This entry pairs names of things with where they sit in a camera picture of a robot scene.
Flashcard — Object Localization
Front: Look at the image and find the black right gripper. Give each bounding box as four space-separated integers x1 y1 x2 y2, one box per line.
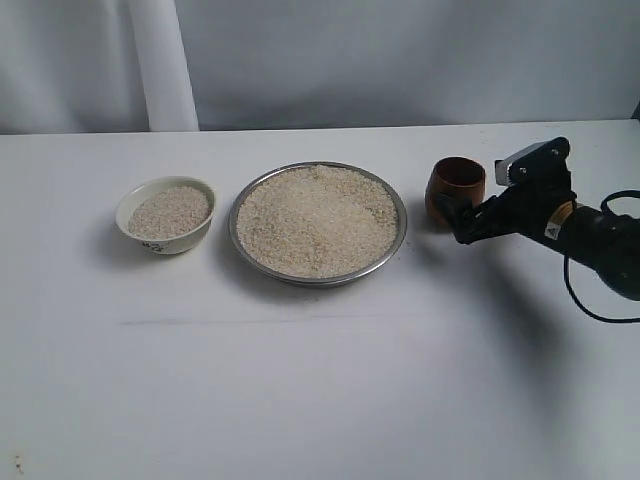
433 136 577 245

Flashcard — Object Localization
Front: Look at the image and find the white floral ceramic bowl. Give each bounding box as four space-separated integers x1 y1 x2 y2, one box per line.
115 176 216 255

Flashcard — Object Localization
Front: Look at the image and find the rice in bowl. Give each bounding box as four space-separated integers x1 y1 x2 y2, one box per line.
128 186 211 240

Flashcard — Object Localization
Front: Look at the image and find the brown wooden cup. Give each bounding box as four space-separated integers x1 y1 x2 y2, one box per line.
425 157 486 231

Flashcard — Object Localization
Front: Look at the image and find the rice heap in tray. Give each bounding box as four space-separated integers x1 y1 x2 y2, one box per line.
235 165 399 280

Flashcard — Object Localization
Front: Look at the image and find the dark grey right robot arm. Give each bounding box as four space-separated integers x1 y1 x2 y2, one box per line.
434 137 639 301

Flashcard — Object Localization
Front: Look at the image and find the white backdrop curtain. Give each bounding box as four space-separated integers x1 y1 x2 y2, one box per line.
1 1 639 134

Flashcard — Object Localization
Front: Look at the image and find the round metal tray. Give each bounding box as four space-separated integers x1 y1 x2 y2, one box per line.
227 160 408 290

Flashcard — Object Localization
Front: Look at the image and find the black camera cable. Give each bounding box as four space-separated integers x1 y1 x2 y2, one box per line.
562 189 640 323

